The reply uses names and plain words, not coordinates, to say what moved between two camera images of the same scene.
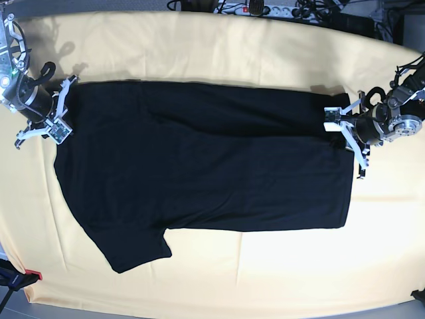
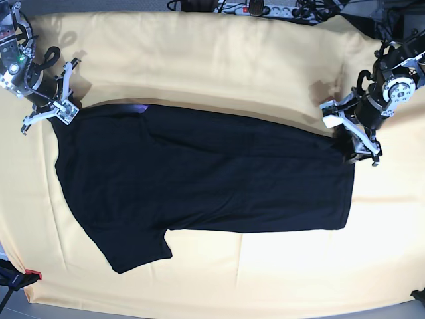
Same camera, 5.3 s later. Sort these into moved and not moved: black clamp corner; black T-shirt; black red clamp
Moved: black T-shirt
Not moved: black clamp corner; black red clamp
